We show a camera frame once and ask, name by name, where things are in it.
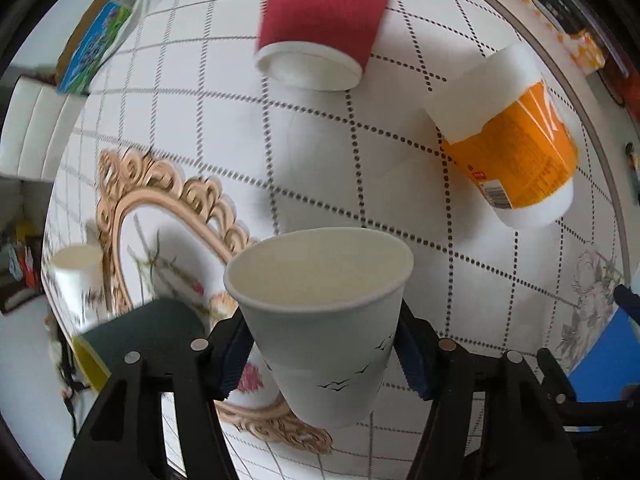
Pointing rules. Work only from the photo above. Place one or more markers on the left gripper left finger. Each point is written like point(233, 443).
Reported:
point(123, 437)

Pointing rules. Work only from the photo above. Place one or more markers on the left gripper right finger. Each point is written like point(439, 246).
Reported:
point(490, 418)

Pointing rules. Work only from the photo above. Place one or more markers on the white paper cup with birds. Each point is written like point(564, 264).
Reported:
point(323, 306)

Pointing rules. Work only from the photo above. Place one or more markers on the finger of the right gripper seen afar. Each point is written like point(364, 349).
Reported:
point(628, 301)

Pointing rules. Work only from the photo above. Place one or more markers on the white padded chair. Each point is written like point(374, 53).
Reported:
point(36, 130)

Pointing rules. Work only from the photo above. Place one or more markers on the orange and white cup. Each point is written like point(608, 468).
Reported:
point(503, 131)

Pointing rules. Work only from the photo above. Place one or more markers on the white cup with bamboo print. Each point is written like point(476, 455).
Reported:
point(78, 274)

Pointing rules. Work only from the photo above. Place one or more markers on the colourful cardboard box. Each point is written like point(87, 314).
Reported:
point(94, 34)

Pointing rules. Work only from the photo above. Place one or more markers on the red ribbed paper cup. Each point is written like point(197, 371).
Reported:
point(320, 45)

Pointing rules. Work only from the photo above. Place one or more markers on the dark green cup yellow inside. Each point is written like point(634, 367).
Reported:
point(153, 329)

